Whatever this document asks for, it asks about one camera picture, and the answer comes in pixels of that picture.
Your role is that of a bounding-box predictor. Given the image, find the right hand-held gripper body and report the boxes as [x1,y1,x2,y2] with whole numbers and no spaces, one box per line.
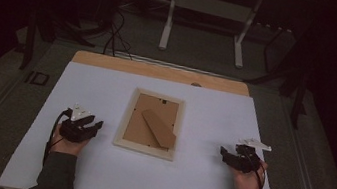
[227,135,274,177]

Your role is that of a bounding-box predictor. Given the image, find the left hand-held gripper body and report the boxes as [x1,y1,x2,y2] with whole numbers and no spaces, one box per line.
[57,101,102,147]

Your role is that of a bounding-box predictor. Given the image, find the wooden picture frame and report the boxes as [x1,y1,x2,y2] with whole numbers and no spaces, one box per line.
[110,83,189,164]

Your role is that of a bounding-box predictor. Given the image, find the person's left hand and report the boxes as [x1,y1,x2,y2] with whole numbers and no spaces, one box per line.
[49,122,93,159]

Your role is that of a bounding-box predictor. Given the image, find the person's right hand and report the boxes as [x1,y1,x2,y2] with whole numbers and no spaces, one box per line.
[228,156,270,189]

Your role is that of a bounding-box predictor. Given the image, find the black rectangular floor plate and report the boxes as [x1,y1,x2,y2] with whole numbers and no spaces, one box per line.
[24,69,51,88]

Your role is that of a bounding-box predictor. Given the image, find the white table mat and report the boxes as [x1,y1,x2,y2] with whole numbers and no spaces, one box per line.
[0,52,297,189]

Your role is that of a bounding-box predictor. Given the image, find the metal strip behind table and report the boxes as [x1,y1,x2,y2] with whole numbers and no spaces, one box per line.
[111,50,246,83]

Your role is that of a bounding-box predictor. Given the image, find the black metal stand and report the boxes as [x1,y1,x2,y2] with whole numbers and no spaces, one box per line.
[238,14,322,131]

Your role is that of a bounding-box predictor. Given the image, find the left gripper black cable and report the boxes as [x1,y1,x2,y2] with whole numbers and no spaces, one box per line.
[42,105,73,170]

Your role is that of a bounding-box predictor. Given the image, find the black floor cables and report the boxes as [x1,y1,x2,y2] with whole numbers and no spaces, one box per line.
[101,7,141,61]

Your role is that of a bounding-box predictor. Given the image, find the white metal desk frame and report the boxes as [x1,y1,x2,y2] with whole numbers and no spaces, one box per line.
[156,0,266,72]

